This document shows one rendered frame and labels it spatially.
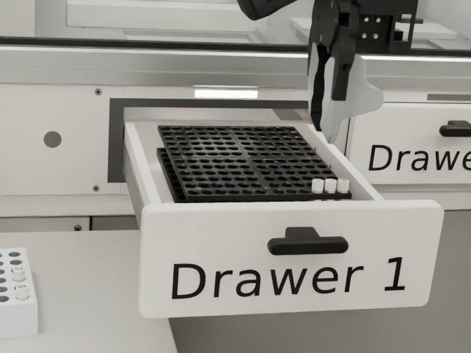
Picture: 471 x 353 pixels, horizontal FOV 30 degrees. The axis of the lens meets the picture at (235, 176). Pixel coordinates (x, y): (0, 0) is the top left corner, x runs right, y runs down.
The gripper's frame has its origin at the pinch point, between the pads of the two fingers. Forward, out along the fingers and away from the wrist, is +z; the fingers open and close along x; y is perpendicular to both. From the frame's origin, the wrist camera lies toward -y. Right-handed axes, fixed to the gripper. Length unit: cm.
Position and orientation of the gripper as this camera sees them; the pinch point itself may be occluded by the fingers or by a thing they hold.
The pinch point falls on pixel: (319, 125)
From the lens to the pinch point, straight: 90.4
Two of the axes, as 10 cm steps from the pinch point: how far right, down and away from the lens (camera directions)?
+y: 9.7, -0.1, 2.3
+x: -2.2, -3.8, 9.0
